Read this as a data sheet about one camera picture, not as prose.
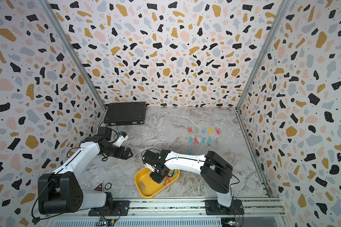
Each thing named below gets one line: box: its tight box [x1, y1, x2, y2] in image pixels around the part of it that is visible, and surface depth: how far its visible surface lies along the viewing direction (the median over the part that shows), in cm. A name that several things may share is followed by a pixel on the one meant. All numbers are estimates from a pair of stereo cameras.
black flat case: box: [103, 101, 147, 126], surface depth 118 cm
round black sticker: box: [104, 182, 113, 190], surface depth 83 cm
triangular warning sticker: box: [91, 180, 104, 193], surface depth 82 cm
